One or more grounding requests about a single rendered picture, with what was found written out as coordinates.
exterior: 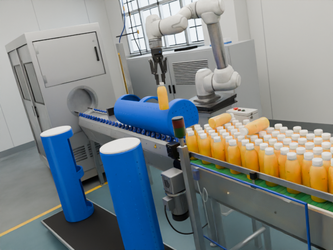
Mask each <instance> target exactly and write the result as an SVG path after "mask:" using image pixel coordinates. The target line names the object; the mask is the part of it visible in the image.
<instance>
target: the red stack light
mask: <svg viewBox="0 0 333 250"><path fill-rule="evenodd" d="M172 126H173V128H182V127H184V126H185V123H184V119H182V120H179V121H172Z"/></svg>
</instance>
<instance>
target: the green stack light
mask: <svg viewBox="0 0 333 250"><path fill-rule="evenodd" d="M173 132H174V137H184V136H186V129H185V126H184V127H182V128H173Z"/></svg>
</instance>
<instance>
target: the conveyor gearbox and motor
mask: <svg viewBox="0 0 333 250"><path fill-rule="evenodd" d="M161 177H162V181H163V186H164V190H165V194H166V195H167V196H166V197H164V198H163V204H164V208H165V215H166V218H167V220H168V222H169V224H170V226H171V227H172V228H173V229H174V230H175V231H176V232H178V233H180V234H184V235H189V234H193V233H194V232H191V233H182V232H179V231H177V230H176V229H175V228H174V227H173V226H172V225H171V223H170V221H169V219H168V217H167V213H166V210H168V211H171V214H172V218H173V220H175V221H184V220H186V219H187V218H188V217H189V211H188V204H187V199H186V193H185V192H186V188H185V182H184V177H183V172H182V170H180V169H177V168H174V167H173V168H171V169H169V170H167V171H164V172H162V173H161Z"/></svg>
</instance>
